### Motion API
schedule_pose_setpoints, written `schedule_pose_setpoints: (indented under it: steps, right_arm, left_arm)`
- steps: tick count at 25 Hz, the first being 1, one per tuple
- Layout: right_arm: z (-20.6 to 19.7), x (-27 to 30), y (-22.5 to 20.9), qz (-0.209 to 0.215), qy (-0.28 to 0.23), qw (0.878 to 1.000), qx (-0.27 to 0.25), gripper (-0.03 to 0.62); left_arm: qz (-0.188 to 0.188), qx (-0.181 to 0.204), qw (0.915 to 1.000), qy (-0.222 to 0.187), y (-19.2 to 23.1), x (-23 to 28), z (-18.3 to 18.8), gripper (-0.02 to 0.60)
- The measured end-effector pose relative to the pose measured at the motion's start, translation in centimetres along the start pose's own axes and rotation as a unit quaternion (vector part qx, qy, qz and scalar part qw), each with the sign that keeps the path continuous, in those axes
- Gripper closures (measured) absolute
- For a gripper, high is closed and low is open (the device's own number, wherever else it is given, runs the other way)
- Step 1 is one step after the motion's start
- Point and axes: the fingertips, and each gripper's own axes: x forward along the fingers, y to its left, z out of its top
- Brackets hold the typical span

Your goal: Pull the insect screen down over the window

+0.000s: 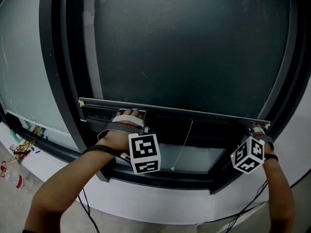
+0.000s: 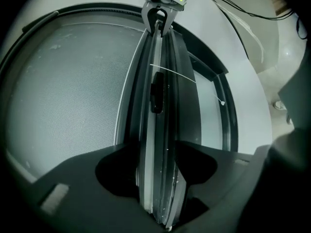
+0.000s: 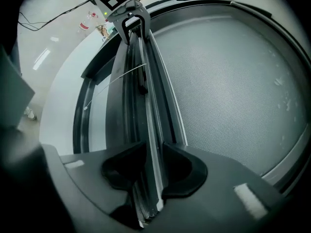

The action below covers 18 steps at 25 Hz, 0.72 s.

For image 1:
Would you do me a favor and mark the person's left hand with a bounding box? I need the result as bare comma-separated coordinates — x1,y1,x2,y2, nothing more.
96,108,144,158

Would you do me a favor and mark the person's right hand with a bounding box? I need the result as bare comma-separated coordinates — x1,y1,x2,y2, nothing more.
250,122,275,156

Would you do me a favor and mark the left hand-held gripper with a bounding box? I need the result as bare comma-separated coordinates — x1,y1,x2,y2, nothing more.
128,109,161,174

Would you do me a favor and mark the teal plastic bottle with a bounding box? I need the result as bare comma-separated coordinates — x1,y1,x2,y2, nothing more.
9,129,20,144

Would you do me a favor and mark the large frosted glass pane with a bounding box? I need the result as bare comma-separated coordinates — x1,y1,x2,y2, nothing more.
0,0,73,140

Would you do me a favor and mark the person's left forearm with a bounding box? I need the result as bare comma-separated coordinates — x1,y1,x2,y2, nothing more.
23,150,117,233

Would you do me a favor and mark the clear bottle with red label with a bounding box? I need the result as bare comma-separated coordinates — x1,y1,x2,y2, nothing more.
14,174,25,191

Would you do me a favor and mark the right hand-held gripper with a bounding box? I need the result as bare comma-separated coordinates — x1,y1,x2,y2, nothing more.
230,120,265,174

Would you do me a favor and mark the white pull cord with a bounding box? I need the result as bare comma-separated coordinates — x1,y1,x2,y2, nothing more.
170,119,194,172

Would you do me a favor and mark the small fixed glass pane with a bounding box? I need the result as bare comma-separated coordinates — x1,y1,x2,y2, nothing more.
116,142,226,173

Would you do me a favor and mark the grey and white hand strap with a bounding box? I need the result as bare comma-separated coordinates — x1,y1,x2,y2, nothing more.
97,115,146,143
252,127,275,152

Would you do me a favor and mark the tangle of brown sticks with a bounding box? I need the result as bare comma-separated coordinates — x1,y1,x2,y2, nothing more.
9,141,36,165

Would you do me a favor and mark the frosted glass window sash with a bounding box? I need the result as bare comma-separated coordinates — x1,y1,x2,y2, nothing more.
82,0,292,121

